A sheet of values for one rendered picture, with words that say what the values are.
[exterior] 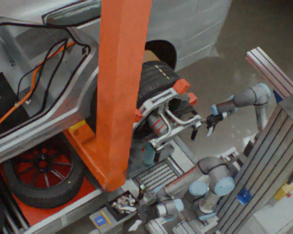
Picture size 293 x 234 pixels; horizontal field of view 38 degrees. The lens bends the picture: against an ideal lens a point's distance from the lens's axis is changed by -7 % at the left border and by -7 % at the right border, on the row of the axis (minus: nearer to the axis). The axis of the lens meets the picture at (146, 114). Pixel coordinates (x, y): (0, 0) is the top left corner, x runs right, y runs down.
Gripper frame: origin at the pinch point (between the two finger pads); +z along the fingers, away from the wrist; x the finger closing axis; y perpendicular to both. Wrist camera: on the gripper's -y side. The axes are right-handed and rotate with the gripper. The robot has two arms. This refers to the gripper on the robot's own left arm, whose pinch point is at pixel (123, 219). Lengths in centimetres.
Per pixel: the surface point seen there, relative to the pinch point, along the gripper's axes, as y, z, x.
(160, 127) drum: 24, -53, 75
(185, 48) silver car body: 4, -95, 129
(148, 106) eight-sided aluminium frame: 2, -44, 77
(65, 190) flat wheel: 65, 22, 70
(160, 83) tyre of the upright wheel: -6, -57, 88
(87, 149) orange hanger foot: 40, -2, 83
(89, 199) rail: 77, 5, 64
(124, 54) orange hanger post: -85, -12, 38
